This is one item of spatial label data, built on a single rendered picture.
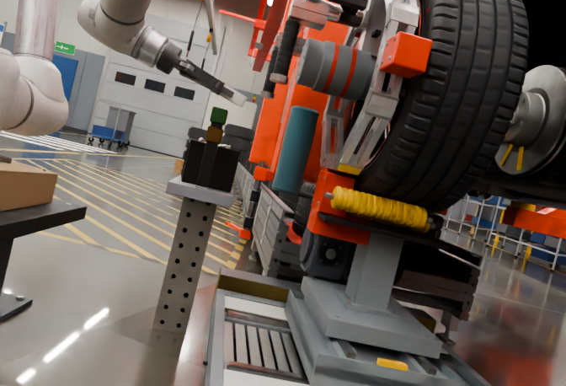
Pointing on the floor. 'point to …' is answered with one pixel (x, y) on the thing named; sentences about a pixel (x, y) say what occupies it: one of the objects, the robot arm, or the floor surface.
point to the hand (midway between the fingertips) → (232, 95)
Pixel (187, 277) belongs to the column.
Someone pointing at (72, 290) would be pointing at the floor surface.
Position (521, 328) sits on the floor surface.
